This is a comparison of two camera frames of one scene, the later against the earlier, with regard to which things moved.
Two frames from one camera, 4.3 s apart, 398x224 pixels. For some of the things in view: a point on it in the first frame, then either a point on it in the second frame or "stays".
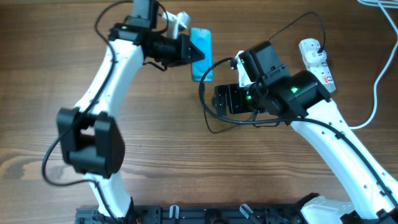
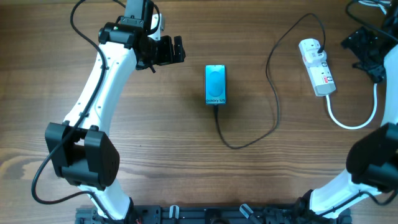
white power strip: x=321 y=71 stays
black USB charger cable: x=253 y=121 to x=321 y=51
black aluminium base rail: x=206 y=214 stays
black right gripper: x=233 y=90 to x=354 y=42
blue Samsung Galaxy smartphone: x=201 y=38 to x=215 y=82
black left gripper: x=185 y=45 to x=167 y=57
